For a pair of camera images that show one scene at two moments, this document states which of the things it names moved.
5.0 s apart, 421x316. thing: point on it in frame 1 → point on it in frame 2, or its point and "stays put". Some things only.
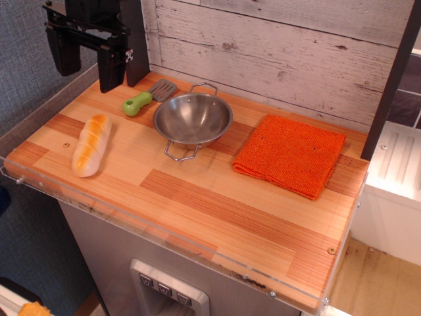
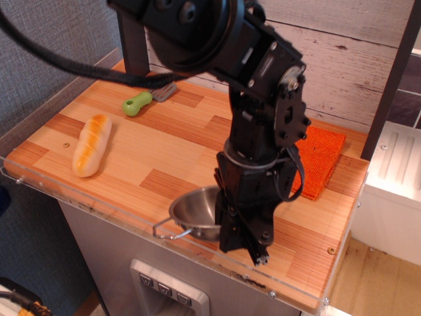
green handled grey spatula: x=160 y=91 stays put
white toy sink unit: x=389 y=216 stays put
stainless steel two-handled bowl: x=190 y=120 → x=195 y=209
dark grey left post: x=132 y=18 stays put
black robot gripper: x=98 y=24 → x=248 y=187
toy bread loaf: x=94 y=137 stays put
